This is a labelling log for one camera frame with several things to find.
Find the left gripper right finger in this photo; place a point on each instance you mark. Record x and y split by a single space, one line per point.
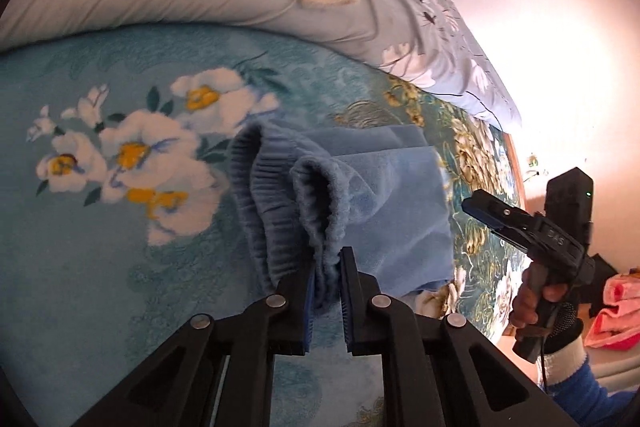
436 372

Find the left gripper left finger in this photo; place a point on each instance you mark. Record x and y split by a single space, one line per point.
215 372

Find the light blue fleece pants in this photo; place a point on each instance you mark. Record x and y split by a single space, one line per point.
306 194

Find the blue sleeved right forearm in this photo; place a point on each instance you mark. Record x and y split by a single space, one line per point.
567 376

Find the person's right hand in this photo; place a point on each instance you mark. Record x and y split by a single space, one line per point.
523 315

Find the orange wooden bed footboard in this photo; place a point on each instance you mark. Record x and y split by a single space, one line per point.
516 169

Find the pink folded cloth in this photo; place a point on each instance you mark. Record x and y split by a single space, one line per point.
616 326

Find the teal floral plush blanket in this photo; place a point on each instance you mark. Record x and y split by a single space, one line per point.
118 222

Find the grey-blue floral duvet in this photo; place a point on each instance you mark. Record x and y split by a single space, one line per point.
425 42

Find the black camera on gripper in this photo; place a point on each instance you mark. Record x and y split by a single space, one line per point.
569 202

